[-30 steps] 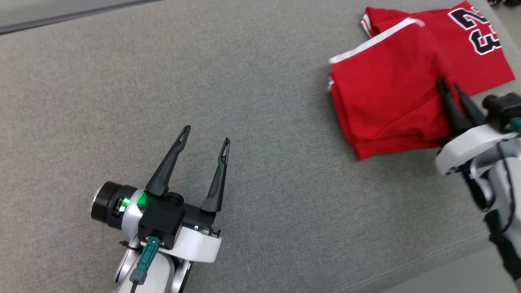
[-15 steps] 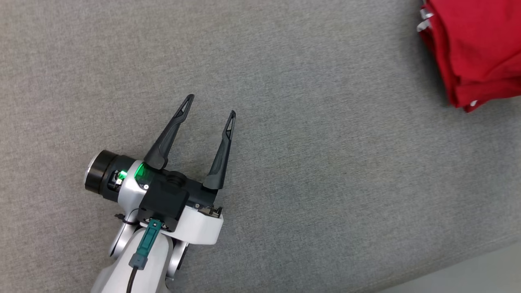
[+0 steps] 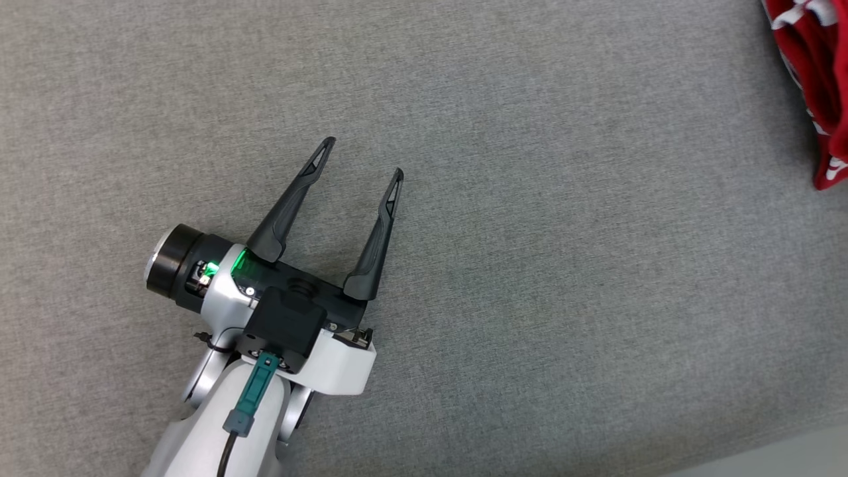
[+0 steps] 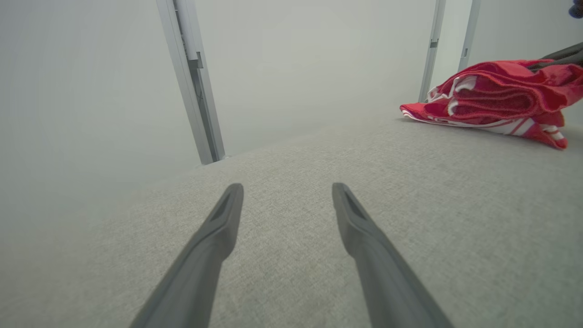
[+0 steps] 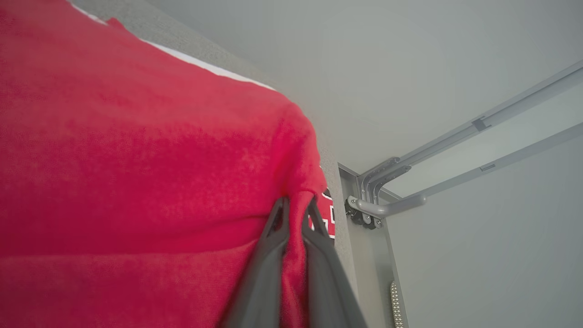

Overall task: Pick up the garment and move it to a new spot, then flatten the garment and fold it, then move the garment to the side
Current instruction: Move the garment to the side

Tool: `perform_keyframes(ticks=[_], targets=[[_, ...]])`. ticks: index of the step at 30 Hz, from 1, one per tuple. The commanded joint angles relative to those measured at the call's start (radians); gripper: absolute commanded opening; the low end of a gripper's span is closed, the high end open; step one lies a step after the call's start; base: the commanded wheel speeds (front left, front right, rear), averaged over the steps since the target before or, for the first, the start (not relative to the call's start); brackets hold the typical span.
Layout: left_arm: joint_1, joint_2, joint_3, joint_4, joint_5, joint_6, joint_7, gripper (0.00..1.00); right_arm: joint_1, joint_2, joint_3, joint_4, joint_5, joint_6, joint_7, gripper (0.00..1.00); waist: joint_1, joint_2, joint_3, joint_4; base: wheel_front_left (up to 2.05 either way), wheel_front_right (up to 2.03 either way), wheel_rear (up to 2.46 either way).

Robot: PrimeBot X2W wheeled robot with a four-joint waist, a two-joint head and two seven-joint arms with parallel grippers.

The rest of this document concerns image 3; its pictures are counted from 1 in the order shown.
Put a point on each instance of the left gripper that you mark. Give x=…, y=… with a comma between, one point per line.
x=192, y=258

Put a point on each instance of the red shorts with white stripe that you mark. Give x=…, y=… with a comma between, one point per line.
x=821, y=79

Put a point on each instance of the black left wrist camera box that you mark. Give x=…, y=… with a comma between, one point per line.
x=285, y=324

